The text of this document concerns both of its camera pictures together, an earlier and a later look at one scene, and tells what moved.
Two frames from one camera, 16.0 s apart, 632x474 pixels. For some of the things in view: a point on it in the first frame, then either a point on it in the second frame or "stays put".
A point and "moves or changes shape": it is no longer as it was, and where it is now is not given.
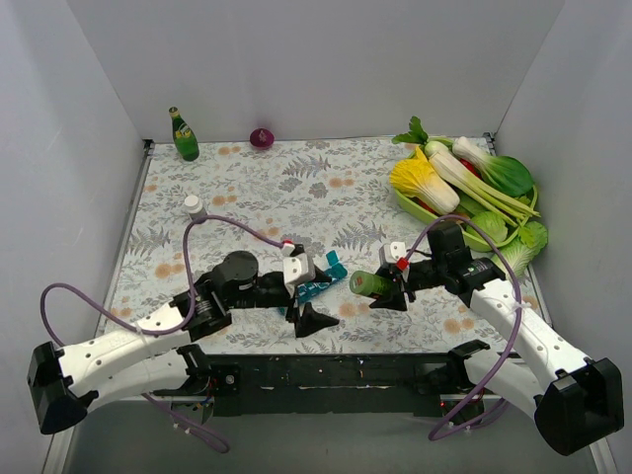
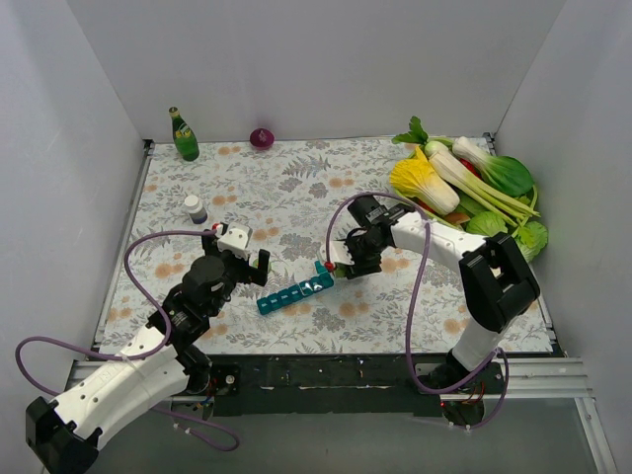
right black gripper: [400, 284] → [358, 253]
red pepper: [470, 166] stays put
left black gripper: [296, 294] → [244, 270]
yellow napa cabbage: [417, 178] stays put
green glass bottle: [185, 138] stays put
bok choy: [508, 174] stays put
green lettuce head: [532, 238] stays put
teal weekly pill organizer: [335, 270] moves or changes shape
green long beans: [502, 204] stays put
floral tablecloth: [315, 212] stays put
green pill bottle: [369, 284] → [340, 271]
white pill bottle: [193, 204] stays put
